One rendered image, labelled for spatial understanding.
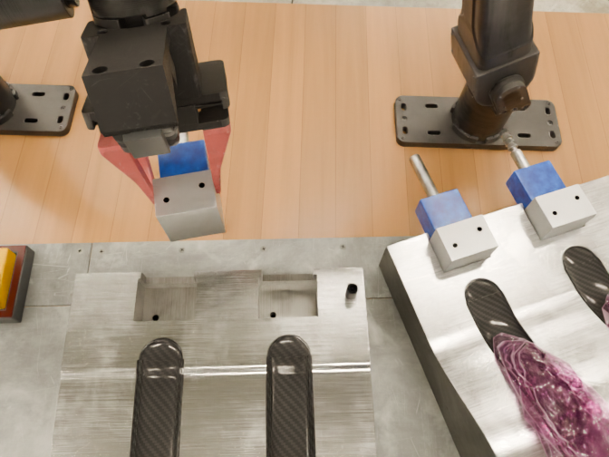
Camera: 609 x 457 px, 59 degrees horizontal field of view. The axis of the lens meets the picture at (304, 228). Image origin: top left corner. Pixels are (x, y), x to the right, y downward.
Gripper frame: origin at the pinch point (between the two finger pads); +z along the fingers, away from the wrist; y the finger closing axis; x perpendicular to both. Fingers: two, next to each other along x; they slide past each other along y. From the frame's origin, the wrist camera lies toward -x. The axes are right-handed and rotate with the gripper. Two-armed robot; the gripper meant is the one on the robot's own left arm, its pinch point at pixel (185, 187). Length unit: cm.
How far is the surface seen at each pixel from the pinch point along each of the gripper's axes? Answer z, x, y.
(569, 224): 10.3, -2.2, 35.4
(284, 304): 12.0, -3.9, 6.5
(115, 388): 12.1, -9.8, -8.5
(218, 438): 14.9, -14.4, -0.6
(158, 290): 10.2, -0.9, -4.9
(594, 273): 14.8, -5.0, 37.4
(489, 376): 16.3, -13.0, 23.0
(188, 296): 10.8, -1.9, -2.1
